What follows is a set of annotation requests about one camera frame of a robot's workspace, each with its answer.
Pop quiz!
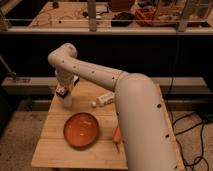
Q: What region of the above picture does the orange ceramic bowl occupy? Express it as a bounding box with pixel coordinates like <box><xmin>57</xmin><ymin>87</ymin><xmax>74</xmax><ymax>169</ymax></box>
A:
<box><xmin>63</xmin><ymin>112</ymin><xmax>99</xmax><ymax>148</ymax></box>

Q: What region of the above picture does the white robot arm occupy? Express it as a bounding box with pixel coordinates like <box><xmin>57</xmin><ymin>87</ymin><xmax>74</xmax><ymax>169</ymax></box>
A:
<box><xmin>48</xmin><ymin>43</ymin><xmax>179</xmax><ymax>171</ymax></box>

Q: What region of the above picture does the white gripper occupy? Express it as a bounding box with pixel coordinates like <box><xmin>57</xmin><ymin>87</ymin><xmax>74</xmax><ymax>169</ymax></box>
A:
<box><xmin>55</xmin><ymin>75</ymin><xmax>80</xmax><ymax>98</ymax></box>

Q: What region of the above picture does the wooden table board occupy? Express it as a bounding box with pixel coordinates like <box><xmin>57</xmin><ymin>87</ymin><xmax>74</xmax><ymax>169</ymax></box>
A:
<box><xmin>31</xmin><ymin>82</ymin><xmax>185</xmax><ymax>171</ymax></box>

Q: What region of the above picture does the red box on bench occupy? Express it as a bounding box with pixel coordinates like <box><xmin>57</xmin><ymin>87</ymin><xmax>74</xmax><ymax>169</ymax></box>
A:
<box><xmin>135</xmin><ymin>8</ymin><xmax>174</xmax><ymax>27</ymax></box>

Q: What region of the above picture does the orange toy carrot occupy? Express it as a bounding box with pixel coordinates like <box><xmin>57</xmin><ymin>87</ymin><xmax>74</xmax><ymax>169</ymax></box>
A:
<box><xmin>112</xmin><ymin>127</ymin><xmax>121</xmax><ymax>151</ymax></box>

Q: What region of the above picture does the black floor cable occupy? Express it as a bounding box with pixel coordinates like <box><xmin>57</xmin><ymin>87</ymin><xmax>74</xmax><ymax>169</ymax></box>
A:
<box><xmin>169</xmin><ymin>111</ymin><xmax>213</xmax><ymax>171</ymax></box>

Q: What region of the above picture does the white plastic bottle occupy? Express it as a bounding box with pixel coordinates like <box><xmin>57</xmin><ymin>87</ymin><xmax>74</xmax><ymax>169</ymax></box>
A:
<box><xmin>91</xmin><ymin>92</ymin><xmax>114</xmax><ymax>108</ymax></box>

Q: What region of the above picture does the black object on bench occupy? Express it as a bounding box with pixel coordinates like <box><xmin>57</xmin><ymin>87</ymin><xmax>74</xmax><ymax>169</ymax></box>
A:
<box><xmin>111</xmin><ymin>12</ymin><xmax>135</xmax><ymax>27</ymax></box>

